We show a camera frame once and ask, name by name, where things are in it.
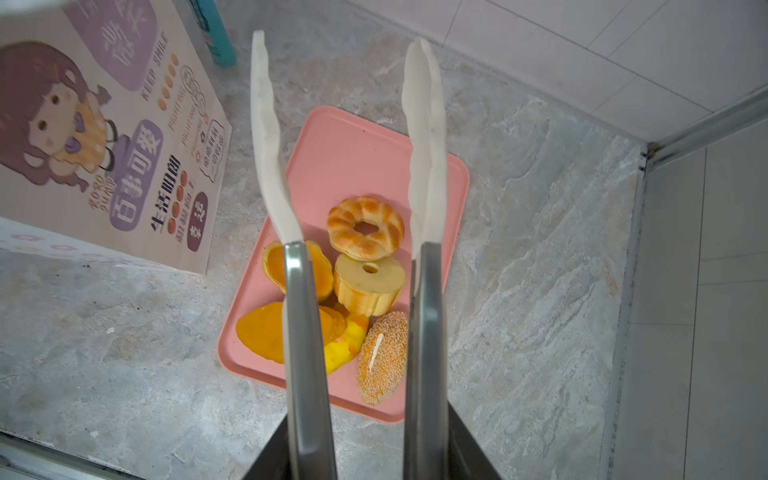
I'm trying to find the sesame oval fake bread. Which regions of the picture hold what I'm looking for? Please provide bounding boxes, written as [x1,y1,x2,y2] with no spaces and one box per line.
[357,311,409,405]

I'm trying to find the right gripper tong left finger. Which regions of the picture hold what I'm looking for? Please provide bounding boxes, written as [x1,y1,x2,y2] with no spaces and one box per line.
[250,30,337,479]

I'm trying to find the braided ring fake bread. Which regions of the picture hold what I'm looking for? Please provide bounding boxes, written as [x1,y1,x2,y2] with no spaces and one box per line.
[327,196,406,261]

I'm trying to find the orange tart fake bread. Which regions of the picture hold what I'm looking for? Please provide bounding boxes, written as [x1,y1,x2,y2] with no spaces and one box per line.
[262,240,334,302]

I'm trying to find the teal plastic bottle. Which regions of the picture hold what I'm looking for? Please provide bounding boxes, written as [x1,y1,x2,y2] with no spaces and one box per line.
[188,0,237,67]

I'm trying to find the small yellow fake bread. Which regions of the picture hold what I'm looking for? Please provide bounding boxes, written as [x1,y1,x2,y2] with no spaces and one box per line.
[324,314,370,375]

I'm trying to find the pink plastic tray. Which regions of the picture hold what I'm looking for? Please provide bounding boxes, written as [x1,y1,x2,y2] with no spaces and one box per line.
[217,106,470,424]

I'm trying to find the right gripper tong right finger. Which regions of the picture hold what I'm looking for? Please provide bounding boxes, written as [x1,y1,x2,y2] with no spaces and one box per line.
[401,38,449,479]

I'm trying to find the white printed paper bag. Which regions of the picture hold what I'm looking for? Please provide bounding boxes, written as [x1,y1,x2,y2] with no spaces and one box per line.
[1,1,232,274]

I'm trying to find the flat orange oval fake bread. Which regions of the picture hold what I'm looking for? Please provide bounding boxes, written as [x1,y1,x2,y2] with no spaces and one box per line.
[236,302,347,364]

